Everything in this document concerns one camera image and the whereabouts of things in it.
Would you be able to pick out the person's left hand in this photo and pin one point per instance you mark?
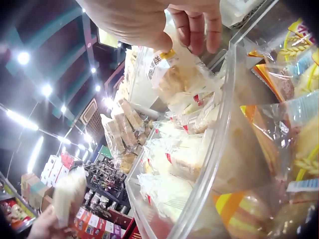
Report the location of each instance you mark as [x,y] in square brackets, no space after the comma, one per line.
[46,224]

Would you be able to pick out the person's right hand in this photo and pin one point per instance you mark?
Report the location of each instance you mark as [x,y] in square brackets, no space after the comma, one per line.
[129,22]

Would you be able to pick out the person's right index finger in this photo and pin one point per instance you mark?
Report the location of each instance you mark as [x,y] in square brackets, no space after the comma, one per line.
[178,23]

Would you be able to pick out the person's right ring finger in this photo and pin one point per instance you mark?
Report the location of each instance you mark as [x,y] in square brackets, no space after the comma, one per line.
[214,29]

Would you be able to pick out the person's right thumb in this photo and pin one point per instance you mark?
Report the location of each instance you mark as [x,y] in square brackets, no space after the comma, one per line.
[158,44]

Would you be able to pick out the person's right middle finger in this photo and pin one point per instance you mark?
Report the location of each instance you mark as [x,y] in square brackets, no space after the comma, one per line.
[197,37]

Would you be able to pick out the clear yellow-tagged snack packet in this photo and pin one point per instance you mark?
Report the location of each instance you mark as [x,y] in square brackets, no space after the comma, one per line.
[174,74]

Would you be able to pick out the white bread packet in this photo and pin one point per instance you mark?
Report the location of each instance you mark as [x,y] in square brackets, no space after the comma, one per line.
[69,194]

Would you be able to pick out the white bag with striped edge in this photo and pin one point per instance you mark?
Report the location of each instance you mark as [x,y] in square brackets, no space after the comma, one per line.
[236,12]

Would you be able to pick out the pile of brown cake packs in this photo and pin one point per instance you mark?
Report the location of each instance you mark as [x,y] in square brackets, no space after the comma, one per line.
[124,124]

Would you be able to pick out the square ceiling air vent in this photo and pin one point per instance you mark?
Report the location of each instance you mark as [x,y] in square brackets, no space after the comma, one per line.
[91,112]

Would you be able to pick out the clear acrylic bin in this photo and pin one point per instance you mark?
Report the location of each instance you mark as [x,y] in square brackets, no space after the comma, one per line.
[134,194]
[224,139]

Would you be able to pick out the pile of white sandwich packets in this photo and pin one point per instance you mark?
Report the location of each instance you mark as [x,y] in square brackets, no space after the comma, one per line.
[174,154]

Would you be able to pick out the pile of orange-trimmed bread bags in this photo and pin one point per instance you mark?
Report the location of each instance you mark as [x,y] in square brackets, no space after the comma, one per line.
[286,124]

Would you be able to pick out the dark goods display rack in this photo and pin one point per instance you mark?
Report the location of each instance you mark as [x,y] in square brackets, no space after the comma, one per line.
[107,179]

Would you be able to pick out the stack of white red cartons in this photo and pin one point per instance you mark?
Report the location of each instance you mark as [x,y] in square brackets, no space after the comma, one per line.
[57,169]

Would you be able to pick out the row of colourful boxes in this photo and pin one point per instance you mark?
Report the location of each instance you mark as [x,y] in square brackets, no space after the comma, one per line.
[99,224]

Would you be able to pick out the brown cardboard carton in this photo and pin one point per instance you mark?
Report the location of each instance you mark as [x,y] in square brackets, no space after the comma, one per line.
[35,189]

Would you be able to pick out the full shop shelf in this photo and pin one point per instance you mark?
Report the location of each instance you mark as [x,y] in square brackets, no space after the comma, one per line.
[15,211]

